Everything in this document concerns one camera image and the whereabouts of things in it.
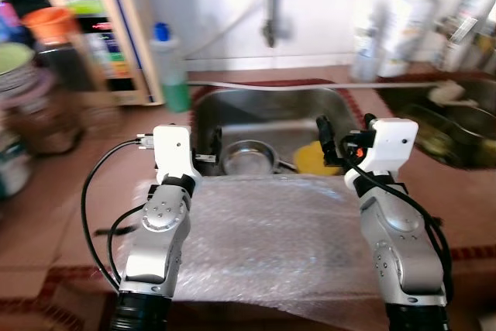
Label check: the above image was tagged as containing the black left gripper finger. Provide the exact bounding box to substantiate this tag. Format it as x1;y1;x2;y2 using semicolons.
206;125;224;173

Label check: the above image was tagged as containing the yellow plastic bowl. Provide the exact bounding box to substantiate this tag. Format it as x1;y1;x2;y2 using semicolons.
293;139;346;177

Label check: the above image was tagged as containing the silver metal fork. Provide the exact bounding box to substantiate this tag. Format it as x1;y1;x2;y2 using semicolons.
271;157;300;172

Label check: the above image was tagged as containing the dish-filled steel sink basin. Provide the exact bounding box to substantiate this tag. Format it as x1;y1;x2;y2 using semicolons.
380;83;496;171

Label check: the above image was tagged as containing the clear plastic cup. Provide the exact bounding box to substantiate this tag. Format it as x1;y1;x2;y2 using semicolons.
350;36;387;82

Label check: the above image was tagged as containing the stainless steel sink basin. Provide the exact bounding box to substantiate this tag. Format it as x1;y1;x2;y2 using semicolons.
190;87;365;177

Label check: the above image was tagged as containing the clear plastic container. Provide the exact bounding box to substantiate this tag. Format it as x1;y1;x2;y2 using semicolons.
411;102;466;165

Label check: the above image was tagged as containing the green soap bottle blue cap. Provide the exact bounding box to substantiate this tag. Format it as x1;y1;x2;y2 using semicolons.
149;22;191;113

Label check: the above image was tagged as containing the white sink stopper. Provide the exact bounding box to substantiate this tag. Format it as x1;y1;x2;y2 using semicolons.
426;81;474;107

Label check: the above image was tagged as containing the white blue tube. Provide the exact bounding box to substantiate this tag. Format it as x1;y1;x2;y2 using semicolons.
355;9;381;53

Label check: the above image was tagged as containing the white bottle yellow cap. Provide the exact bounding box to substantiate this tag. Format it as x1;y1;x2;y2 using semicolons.
380;0;435;78

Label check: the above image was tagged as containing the clear bubble wrap sheet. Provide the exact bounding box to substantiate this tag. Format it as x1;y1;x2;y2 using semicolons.
116;174;396;324

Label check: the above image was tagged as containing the steel pot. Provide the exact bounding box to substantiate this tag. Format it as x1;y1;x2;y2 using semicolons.
457;102;496;146

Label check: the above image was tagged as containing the chrome faucet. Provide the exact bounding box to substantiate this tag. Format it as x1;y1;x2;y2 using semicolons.
434;13;477;68

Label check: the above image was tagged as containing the yellow sponge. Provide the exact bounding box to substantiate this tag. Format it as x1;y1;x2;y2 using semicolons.
479;139;496;165

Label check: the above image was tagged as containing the white bottle green cap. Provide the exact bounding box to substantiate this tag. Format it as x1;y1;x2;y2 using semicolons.
446;0;496;68

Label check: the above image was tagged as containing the clear jar with brown contents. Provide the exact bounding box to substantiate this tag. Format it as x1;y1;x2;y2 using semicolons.
8;67;86;153

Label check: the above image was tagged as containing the beige water ionizer machine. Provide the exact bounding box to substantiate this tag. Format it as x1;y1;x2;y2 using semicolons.
43;0;164;107

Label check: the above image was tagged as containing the white green rabbit mug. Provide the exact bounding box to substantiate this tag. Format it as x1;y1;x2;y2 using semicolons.
0;133;32;200

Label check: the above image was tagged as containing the glass jar with orange lid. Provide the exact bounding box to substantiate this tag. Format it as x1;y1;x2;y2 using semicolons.
22;7;109;115

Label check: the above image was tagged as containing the patterned bowl with green lid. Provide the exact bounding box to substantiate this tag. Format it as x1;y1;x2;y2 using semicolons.
0;43;40;99

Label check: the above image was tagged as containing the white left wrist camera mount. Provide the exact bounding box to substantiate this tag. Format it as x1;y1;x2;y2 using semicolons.
152;124;202;186

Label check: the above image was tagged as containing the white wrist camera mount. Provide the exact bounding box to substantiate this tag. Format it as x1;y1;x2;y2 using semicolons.
152;124;202;186
345;118;419;192

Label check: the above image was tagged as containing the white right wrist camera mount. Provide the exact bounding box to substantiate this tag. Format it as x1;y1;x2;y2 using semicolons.
345;118;419;192

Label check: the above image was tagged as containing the thin straight white hose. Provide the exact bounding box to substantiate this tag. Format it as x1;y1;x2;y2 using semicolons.
186;79;435;91

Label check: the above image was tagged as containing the curved white hose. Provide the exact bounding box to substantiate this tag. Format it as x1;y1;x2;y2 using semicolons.
186;0;268;60

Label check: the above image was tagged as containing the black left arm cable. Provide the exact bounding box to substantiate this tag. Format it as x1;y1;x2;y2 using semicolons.
81;136;156;293

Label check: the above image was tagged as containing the wall tap with grey spout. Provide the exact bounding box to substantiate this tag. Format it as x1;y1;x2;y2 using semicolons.
262;0;315;49

